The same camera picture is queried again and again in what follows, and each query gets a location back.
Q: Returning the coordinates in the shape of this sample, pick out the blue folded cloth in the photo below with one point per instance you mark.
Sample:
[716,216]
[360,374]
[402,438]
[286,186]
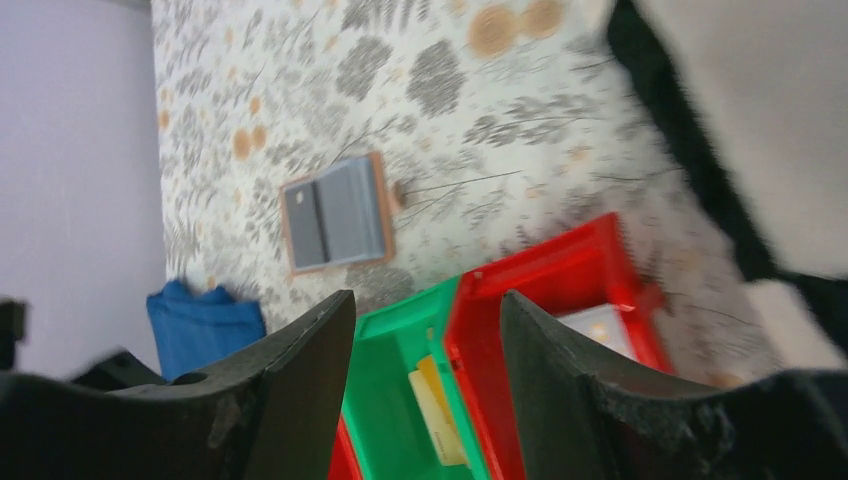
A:
[194,331]

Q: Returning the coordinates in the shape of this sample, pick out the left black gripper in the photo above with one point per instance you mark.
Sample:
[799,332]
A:
[119,369]

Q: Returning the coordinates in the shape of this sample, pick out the gold credit cards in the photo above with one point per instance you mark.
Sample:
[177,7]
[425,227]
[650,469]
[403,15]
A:
[432,401]

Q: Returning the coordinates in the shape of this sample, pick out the black white checkered blanket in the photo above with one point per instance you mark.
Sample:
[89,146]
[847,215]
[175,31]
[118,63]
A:
[754,96]

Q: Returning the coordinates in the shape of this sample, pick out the left red plastic bin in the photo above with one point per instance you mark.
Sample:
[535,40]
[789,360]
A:
[344,464]

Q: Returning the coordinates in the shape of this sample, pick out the silver white credit cards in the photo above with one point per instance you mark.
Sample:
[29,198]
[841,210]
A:
[603,325]

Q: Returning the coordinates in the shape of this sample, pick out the green plastic bin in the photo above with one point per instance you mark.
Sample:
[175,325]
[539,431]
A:
[384,423]

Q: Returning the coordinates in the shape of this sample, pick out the floral patterned table mat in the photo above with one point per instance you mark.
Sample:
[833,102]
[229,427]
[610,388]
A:
[504,123]

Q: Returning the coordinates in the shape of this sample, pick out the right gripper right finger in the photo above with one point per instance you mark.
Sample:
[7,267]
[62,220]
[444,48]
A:
[584,411]

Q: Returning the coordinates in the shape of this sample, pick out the right red plastic bin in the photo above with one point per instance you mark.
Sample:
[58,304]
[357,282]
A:
[575,271]

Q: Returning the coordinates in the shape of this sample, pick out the red plastic bin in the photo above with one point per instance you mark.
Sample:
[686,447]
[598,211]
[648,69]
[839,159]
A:
[344,464]
[575,271]

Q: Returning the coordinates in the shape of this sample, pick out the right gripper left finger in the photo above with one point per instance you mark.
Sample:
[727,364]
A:
[268,411]

